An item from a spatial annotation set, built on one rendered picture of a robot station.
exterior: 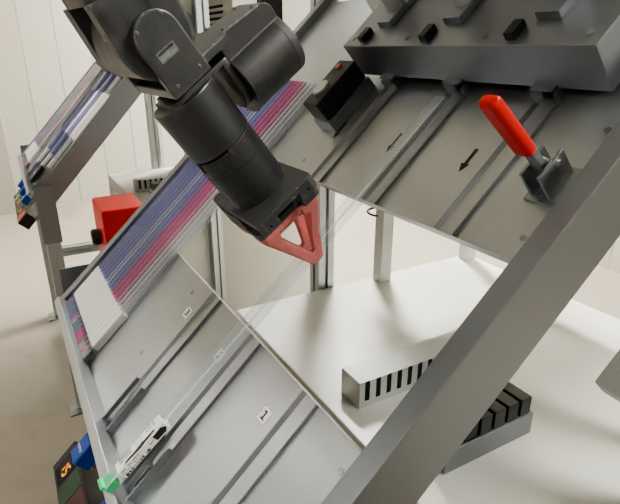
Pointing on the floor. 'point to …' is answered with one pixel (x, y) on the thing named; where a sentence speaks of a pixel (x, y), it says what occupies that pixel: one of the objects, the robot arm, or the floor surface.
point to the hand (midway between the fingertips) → (310, 252)
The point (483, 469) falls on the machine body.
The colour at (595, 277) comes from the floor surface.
